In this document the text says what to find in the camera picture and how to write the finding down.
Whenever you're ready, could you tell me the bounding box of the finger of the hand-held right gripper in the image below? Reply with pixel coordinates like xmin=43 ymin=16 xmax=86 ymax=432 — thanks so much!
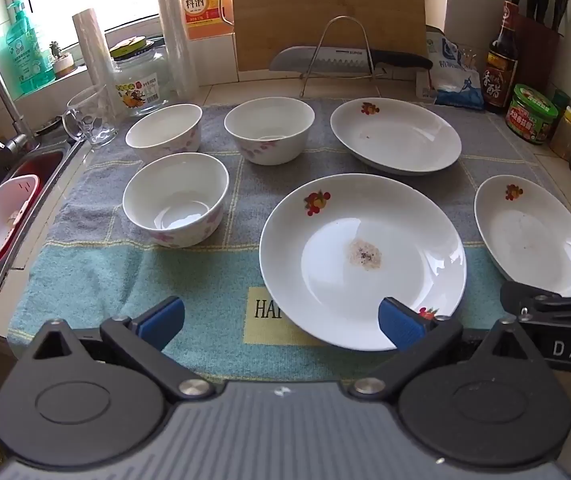
xmin=499 ymin=280 xmax=571 ymax=322

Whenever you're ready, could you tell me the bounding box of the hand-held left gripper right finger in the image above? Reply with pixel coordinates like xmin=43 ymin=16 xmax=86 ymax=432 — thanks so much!
xmin=348 ymin=296 xmax=542 ymax=404

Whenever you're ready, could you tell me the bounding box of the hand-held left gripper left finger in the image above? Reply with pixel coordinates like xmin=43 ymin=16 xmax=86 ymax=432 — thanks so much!
xmin=18 ymin=296 xmax=216 ymax=404

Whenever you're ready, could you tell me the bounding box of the white plate with fruit print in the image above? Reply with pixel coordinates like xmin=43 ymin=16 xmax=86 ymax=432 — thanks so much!
xmin=330 ymin=97 xmax=462 ymax=176
xmin=259 ymin=173 xmax=467 ymax=352
xmin=474 ymin=175 xmax=571 ymax=298

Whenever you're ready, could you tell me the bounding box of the white bowl with pink flowers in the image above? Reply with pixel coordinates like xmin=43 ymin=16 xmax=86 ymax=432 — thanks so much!
xmin=125 ymin=103 xmax=203 ymax=163
xmin=224 ymin=99 xmax=315 ymax=166
xmin=122 ymin=152 xmax=230 ymax=248

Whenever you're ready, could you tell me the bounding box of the yellow-lid spice jar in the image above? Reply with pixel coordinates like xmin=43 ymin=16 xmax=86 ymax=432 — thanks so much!
xmin=549 ymin=106 xmax=571 ymax=161

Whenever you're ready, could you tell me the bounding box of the grey and teal towel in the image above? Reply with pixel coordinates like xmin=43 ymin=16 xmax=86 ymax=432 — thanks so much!
xmin=8 ymin=100 xmax=571 ymax=381

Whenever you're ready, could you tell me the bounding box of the green-lid sauce jar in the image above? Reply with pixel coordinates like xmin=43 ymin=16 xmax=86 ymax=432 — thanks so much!
xmin=504 ymin=84 xmax=559 ymax=146

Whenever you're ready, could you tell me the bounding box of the stainless steel sink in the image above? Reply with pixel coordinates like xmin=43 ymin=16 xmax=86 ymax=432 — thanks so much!
xmin=0 ymin=130 xmax=86 ymax=293

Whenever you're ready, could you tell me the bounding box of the red basin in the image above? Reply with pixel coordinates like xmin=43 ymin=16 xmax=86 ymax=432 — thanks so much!
xmin=0 ymin=150 xmax=63 ymax=281

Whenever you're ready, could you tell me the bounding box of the dark sauce bottle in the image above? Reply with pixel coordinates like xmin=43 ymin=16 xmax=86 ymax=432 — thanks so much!
xmin=483 ymin=0 xmax=521 ymax=115

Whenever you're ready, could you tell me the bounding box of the clear glass mug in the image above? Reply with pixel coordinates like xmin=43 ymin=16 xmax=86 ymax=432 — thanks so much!
xmin=62 ymin=83 xmax=118 ymax=147

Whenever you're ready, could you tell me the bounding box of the brown knife block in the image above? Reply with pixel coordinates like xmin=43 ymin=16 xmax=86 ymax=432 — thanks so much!
xmin=508 ymin=12 xmax=563 ymax=93

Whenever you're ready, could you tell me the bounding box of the blue and white bag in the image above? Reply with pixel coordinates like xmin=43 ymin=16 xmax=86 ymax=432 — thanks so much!
xmin=415 ymin=67 xmax=486 ymax=111

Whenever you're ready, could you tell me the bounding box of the glass jar with green lid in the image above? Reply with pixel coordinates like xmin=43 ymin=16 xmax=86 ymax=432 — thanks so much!
xmin=109 ymin=35 xmax=171 ymax=117

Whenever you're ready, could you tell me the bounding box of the steel faucet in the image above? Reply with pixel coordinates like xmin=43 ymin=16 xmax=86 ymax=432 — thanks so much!
xmin=0 ymin=58 xmax=41 ymax=153

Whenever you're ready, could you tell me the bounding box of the white salt bag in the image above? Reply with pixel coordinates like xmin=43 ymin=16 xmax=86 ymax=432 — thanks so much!
xmin=424 ymin=25 xmax=479 ymax=73

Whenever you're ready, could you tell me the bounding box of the small potted plant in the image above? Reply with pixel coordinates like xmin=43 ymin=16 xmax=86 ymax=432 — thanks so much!
xmin=48 ymin=40 xmax=78 ymax=79

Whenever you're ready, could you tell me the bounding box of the short sleeve of plastic cups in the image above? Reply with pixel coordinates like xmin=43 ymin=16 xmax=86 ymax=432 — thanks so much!
xmin=72 ymin=8 xmax=116 ymax=126

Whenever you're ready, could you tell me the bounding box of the tall sleeve of plastic cups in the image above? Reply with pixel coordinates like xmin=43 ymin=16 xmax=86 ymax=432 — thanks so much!
xmin=151 ymin=0 xmax=191 ymax=101

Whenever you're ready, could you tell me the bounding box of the green dish soap bottle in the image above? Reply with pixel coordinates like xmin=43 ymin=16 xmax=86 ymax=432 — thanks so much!
xmin=2 ymin=0 xmax=43 ymax=96

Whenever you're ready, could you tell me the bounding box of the orange-label cooking wine bottle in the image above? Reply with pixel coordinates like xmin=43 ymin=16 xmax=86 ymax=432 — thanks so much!
xmin=178 ymin=0 xmax=236 ymax=41

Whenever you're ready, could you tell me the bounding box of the bamboo cutting board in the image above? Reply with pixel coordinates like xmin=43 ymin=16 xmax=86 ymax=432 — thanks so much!
xmin=229 ymin=0 xmax=429 ymax=83

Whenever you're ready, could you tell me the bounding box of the large black-handled cleaver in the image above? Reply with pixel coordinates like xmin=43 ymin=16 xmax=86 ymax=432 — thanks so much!
xmin=269 ymin=46 xmax=433 ymax=78

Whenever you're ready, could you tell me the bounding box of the metal wire rack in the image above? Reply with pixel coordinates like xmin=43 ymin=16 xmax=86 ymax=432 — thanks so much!
xmin=299 ymin=16 xmax=389 ymax=98

